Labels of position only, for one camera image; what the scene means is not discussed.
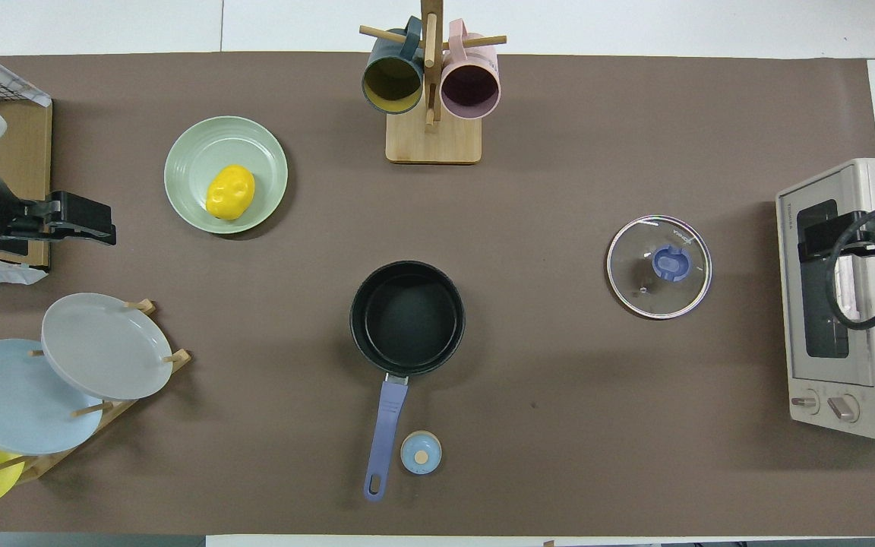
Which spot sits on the brown table mat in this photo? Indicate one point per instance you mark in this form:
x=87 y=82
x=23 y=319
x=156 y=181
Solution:
x=597 y=114

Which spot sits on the wooden plate rack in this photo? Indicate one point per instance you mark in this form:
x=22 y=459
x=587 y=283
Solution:
x=48 y=460

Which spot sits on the light blue plate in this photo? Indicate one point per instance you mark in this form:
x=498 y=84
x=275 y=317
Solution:
x=12 y=403

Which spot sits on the dark green mug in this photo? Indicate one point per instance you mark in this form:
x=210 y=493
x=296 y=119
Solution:
x=392 y=83

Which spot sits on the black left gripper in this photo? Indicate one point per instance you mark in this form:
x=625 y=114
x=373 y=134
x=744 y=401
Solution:
x=35 y=216

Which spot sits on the grey plate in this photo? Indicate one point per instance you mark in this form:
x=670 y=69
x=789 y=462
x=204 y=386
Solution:
x=103 y=346

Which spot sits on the glass lid blue knob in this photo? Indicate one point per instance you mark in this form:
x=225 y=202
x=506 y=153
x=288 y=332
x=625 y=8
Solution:
x=635 y=289

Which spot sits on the wooden mug tree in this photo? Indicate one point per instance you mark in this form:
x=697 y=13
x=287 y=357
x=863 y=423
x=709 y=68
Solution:
x=434 y=144

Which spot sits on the yellow lemon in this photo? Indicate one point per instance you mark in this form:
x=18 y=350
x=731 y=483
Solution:
x=229 y=192

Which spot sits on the light green plate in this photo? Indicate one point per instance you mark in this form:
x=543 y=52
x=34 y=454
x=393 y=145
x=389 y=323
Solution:
x=194 y=144

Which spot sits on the small blue round lid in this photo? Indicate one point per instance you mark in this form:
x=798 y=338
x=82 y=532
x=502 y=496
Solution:
x=421 y=453

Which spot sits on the pink mug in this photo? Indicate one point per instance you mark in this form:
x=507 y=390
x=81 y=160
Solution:
x=470 y=87

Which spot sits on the wooden shelf box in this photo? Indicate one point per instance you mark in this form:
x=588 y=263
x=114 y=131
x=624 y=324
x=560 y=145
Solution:
x=27 y=152

